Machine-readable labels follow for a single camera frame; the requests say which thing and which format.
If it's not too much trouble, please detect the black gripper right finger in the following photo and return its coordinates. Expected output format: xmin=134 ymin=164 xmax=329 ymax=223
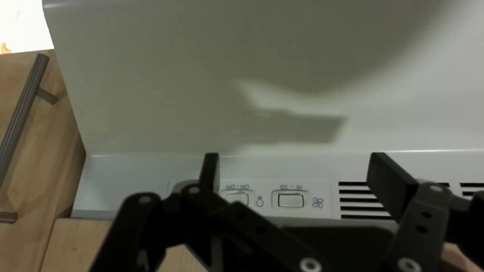
xmin=366 ymin=151 xmax=484 ymax=272

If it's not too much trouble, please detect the rocker switch with fan icon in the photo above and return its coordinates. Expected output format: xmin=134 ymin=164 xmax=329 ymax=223
xmin=270 ymin=188 xmax=307 ymax=213

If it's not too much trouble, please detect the white range hood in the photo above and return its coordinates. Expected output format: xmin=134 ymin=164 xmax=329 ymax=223
xmin=42 ymin=0 xmax=484 ymax=224

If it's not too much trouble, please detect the rocker switch with bulb icon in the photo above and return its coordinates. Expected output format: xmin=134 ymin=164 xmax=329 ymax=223
xmin=219 ymin=186 xmax=254 ymax=209

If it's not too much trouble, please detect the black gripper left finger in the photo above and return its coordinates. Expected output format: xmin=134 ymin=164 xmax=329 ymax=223
xmin=89 ymin=151 xmax=323 ymax=272

